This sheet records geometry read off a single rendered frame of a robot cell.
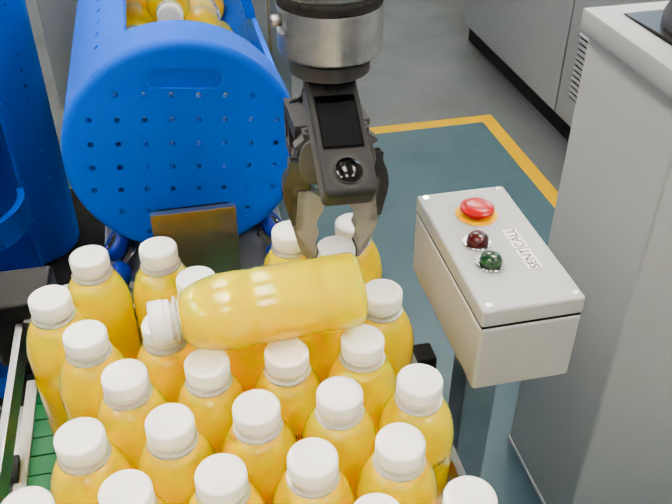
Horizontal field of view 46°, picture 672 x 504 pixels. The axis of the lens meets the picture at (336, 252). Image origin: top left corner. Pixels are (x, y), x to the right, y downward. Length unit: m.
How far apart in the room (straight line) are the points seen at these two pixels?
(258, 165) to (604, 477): 1.10
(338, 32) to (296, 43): 0.04
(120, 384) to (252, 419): 0.12
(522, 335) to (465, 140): 2.61
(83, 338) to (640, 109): 0.94
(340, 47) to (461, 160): 2.54
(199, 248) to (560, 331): 0.44
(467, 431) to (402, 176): 2.16
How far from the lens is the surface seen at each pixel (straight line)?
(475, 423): 0.95
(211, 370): 0.68
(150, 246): 0.83
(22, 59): 2.22
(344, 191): 0.64
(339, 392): 0.65
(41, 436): 0.92
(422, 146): 3.26
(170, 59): 0.91
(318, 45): 0.65
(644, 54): 1.31
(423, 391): 0.66
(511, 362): 0.77
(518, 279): 0.76
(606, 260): 1.48
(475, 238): 0.78
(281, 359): 0.68
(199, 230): 0.95
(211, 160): 0.97
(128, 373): 0.69
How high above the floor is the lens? 1.56
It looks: 36 degrees down
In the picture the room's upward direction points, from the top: straight up
